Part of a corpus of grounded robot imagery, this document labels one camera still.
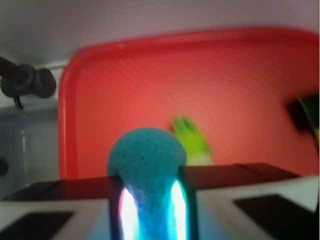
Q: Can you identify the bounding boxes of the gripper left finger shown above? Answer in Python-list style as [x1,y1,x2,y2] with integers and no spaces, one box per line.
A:
[0,176,123,240]

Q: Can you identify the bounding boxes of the grey curved faucet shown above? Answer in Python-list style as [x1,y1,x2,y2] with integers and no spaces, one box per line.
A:
[0,57,57,111]

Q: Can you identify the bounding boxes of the red plastic tray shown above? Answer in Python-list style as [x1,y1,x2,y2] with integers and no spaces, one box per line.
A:
[58,28,319,179]

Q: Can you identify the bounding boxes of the blue textured ball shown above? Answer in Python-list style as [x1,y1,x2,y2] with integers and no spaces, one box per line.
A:
[107,127,187,240]

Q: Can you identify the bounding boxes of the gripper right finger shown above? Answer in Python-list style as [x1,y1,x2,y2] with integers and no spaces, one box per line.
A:
[178,163,320,240]

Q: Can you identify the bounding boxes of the grey sink basin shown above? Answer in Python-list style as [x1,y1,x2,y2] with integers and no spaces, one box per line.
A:
[0,105,60,198]

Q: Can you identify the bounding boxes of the green plush toy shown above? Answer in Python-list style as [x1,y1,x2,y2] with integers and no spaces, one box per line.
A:
[171,116,214,166]

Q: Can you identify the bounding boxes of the black rectangular block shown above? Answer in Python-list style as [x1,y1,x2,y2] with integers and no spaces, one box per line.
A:
[286,93,320,131]

